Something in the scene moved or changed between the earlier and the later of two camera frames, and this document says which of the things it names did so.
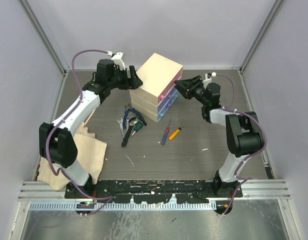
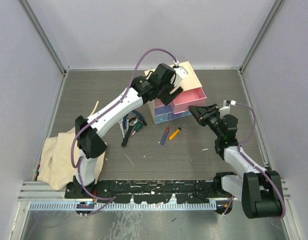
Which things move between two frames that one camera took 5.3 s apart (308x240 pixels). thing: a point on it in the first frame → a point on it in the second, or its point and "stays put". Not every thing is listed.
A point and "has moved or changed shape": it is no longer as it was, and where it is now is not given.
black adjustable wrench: (132, 121) stays put
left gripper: (133, 83) → (167, 96)
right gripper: (187, 84) → (199, 113)
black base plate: (150, 191) stays put
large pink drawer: (171, 84) has moved or changed shape
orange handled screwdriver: (175, 133) stays put
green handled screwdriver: (137, 127) stays put
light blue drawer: (162, 112) → (160, 118)
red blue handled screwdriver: (166, 133) stays put
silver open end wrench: (120, 122) stays put
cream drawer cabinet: (158, 93) has moved or changed shape
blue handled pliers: (126, 109) stays put
